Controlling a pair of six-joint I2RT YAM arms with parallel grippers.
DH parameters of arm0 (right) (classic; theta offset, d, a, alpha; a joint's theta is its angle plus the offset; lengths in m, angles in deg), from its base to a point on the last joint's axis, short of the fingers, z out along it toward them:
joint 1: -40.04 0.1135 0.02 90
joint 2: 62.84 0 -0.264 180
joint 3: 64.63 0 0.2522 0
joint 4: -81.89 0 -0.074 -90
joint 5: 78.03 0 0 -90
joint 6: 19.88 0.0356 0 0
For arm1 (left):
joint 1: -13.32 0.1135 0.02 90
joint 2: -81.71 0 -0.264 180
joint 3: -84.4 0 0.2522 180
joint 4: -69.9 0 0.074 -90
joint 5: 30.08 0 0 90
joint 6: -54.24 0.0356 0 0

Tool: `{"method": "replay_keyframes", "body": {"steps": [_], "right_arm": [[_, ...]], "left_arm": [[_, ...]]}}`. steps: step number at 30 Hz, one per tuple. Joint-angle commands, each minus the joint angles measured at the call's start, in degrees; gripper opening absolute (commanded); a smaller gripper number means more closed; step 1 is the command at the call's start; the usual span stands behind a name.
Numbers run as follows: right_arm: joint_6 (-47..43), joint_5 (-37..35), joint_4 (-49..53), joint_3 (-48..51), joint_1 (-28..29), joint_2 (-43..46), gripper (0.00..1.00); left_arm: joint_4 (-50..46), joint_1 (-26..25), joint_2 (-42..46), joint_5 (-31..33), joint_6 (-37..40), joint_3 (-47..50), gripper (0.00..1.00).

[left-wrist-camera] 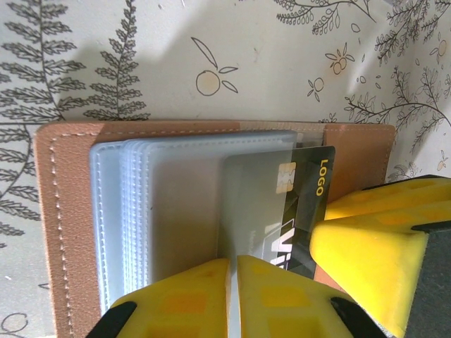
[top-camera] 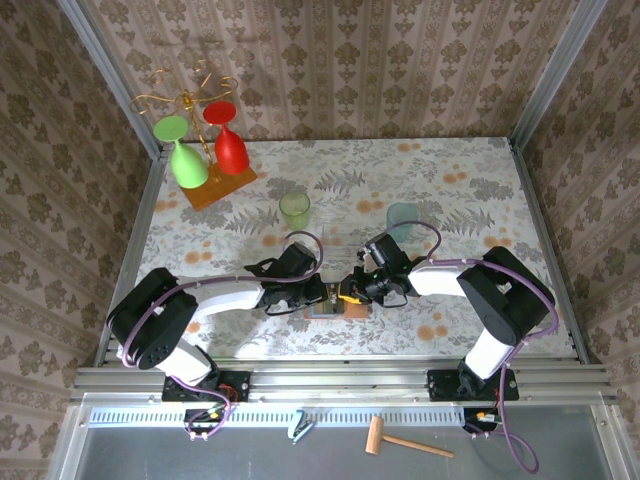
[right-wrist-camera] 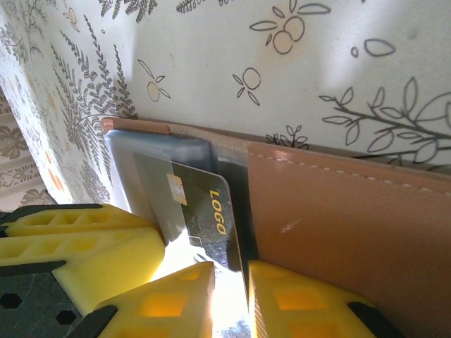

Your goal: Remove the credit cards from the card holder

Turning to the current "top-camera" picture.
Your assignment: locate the black VIP credit card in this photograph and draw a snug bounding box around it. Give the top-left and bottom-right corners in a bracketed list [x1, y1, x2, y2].
[324, 283, 346, 315]

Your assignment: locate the brown leather card holder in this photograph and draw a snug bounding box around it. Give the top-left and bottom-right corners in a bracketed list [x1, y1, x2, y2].
[303, 284, 372, 321]

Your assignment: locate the clear acrylic card box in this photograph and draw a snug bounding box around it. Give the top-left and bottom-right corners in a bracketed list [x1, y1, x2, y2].
[322, 223, 365, 262]

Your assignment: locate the teal translucent plastic cup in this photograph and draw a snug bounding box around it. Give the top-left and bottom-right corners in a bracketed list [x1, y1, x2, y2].
[385, 202, 419, 244]

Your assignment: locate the green translucent plastic cup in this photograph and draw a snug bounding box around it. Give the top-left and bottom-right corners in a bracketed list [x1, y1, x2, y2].
[278, 191, 312, 232]

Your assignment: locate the blue white plastic clip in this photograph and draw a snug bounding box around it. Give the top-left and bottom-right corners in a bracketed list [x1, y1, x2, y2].
[291, 409, 317, 445]

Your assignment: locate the floral patterned tablecloth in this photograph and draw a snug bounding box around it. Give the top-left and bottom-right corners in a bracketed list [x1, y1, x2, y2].
[121, 137, 576, 361]

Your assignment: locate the small wooden mallet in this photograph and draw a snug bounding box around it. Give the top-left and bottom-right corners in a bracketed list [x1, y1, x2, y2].
[364, 415, 455, 459]

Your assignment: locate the black power connector block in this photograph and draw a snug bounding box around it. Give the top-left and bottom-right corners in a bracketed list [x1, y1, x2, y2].
[462, 407, 501, 434]
[183, 407, 226, 436]

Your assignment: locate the red plastic wine glass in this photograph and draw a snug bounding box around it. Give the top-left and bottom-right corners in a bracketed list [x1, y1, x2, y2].
[202, 100, 250, 175]

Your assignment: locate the green plastic wine glass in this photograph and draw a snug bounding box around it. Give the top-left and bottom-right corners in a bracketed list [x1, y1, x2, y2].
[152, 115, 210, 190]

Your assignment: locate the grey metal shelf panel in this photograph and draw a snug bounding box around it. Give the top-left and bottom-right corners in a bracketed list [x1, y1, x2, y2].
[47, 392, 640, 480]

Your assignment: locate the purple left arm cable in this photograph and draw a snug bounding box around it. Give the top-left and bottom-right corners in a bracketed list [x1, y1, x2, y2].
[118, 230, 325, 441]

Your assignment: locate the aluminium frame rail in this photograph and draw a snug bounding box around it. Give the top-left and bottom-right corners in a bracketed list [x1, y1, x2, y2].
[69, 357, 621, 404]

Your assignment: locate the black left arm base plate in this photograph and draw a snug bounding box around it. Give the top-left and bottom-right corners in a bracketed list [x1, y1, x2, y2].
[162, 370, 251, 403]

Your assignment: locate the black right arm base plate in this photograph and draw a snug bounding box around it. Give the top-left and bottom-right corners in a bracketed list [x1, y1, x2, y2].
[427, 368, 520, 403]

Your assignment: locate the white slotted cable duct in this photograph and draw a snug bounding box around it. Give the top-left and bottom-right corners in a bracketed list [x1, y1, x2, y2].
[87, 405, 466, 429]

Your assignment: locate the gold wire rack wooden base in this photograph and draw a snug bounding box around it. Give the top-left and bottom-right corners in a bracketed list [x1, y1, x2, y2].
[129, 59, 259, 212]

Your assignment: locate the aluminium table side rail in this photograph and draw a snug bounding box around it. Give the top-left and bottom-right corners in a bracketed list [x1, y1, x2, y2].
[507, 139, 594, 366]
[92, 149, 169, 369]

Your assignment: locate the aluminium frame post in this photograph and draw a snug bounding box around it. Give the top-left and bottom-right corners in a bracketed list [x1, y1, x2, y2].
[508, 0, 610, 151]
[54, 0, 169, 161]

